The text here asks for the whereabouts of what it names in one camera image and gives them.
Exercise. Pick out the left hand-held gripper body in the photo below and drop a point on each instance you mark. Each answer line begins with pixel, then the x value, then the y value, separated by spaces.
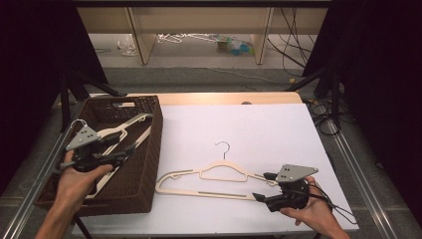
pixel 84 137

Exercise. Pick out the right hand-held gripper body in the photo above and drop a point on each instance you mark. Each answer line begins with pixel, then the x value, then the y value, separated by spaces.
pixel 295 172

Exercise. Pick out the brown woven basket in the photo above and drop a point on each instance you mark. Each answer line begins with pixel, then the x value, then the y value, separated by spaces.
pixel 139 172

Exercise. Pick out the person's right hand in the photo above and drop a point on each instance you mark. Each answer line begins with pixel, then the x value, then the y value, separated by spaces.
pixel 315 209

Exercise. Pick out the person's left hand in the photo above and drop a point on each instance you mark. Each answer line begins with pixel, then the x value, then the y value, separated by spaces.
pixel 74 186

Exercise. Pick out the black tripod stand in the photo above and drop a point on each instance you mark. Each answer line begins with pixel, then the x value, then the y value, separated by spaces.
pixel 66 99
pixel 335 93

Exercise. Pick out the dark curtain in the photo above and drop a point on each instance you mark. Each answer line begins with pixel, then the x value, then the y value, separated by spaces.
pixel 33 66
pixel 381 83

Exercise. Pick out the clear plastic bag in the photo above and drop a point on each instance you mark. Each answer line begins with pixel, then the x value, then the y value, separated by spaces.
pixel 126 45

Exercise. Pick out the white hangers on floor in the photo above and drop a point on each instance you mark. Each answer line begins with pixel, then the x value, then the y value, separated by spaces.
pixel 170 38

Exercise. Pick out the colourful plastic toys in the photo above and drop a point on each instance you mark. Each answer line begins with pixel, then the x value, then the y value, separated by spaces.
pixel 236 46

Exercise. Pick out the beige wooden shelf unit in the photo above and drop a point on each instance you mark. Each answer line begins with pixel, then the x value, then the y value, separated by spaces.
pixel 199 20

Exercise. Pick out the metal rail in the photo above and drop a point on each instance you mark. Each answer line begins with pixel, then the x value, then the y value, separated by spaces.
pixel 365 179
pixel 30 195

